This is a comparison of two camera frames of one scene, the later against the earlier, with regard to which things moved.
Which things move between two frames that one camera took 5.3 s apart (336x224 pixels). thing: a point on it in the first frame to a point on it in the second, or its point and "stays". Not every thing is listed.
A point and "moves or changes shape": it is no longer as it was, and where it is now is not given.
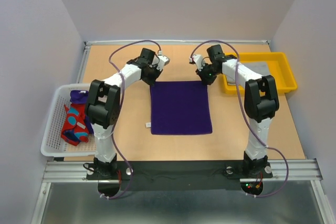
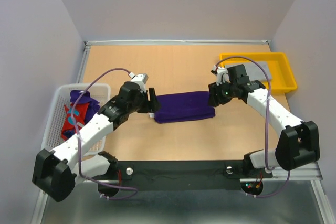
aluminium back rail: [114, 43] stays
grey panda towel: [261, 68] stays
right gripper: [206, 80] to [215, 100]
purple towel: [180, 107] moves or changes shape
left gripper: [157, 73] to [152, 106]
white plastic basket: [53, 146] stays
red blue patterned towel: [75, 127] stays
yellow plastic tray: [278, 65] stays
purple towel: [81, 97] stays
